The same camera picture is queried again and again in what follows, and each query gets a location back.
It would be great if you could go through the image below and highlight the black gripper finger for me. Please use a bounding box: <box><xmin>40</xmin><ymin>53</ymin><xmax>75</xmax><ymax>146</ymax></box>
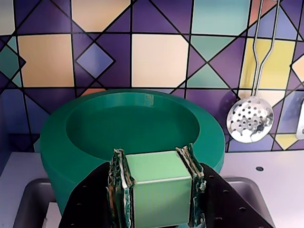
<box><xmin>175</xmin><ymin>142</ymin><xmax>276</xmax><ymax>228</ymax></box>
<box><xmin>59</xmin><ymin>147</ymin><xmax>135</xmax><ymax>228</ymax></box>

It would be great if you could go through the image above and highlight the small green bowl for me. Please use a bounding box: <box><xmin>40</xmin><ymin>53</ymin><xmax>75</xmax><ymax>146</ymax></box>
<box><xmin>39</xmin><ymin>89</ymin><xmax>226</xmax><ymax>226</ymax></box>

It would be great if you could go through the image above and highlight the grey sink basin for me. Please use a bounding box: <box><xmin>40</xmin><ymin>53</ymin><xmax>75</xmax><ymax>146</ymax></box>
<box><xmin>14</xmin><ymin>177</ymin><xmax>273</xmax><ymax>228</ymax></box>

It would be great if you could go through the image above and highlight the steel skimmer spoon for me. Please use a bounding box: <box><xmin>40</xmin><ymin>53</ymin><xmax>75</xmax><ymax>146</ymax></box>
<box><xmin>226</xmin><ymin>0</ymin><xmax>281</xmax><ymax>144</ymax></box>

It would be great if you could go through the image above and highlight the blue toy kitchen unit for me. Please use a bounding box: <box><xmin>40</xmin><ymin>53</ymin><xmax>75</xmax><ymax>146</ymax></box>
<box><xmin>0</xmin><ymin>0</ymin><xmax>304</xmax><ymax>228</ymax></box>

